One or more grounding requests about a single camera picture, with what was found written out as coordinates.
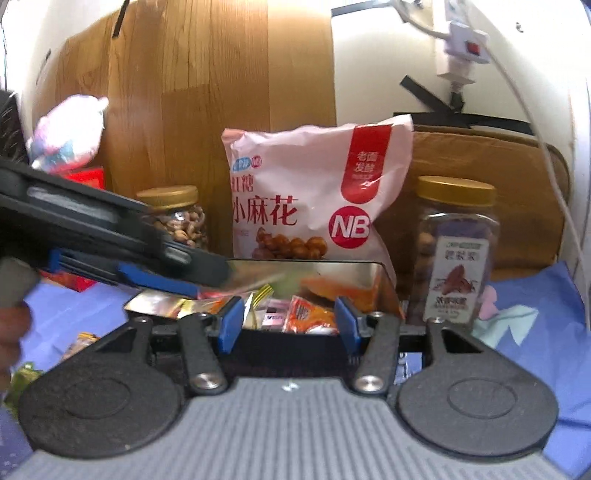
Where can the black box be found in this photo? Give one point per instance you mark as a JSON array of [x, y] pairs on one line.
[[286, 341]]

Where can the small pink snack packet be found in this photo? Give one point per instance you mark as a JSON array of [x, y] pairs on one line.
[[277, 316]]

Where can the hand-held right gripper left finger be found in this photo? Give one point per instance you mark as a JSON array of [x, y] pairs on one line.
[[229, 323]]

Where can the tall gold-lid nut jar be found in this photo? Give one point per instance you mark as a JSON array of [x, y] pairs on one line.
[[455, 258]]

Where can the dark green wafer packet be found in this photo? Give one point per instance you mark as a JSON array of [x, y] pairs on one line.
[[23, 383]]

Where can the blue bed sheet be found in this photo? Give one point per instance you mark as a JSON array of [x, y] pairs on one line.
[[526, 323]]

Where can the short gold-lid nut jar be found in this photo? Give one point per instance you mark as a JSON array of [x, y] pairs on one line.
[[182, 221]]

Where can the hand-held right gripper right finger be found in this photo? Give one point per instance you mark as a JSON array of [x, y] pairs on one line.
[[347, 323]]

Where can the small yellow snack packet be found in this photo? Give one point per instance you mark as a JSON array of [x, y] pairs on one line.
[[256, 304]]

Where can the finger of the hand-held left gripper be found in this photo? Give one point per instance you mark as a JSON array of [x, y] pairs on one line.
[[152, 279], [203, 268]]

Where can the pink snack bag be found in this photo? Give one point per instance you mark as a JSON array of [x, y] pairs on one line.
[[300, 198]]

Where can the pink white plush toy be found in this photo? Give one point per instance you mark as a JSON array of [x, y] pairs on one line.
[[69, 134]]

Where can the brown cushion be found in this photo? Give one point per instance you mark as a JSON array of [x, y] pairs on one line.
[[521, 203]]

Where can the orange snack packet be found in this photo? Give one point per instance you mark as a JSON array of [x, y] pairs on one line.
[[307, 316]]

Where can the person's left hand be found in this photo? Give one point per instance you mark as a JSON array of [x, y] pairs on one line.
[[11, 332]]

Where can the wooden board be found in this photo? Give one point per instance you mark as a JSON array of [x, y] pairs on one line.
[[207, 83]]

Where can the black tape strip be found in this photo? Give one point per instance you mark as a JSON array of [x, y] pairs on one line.
[[461, 122], [429, 92]]

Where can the clear yellow-edged snack packet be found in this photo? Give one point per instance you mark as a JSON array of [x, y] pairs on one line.
[[81, 345]]

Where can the white power strip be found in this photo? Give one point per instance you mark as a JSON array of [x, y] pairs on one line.
[[461, 41]]

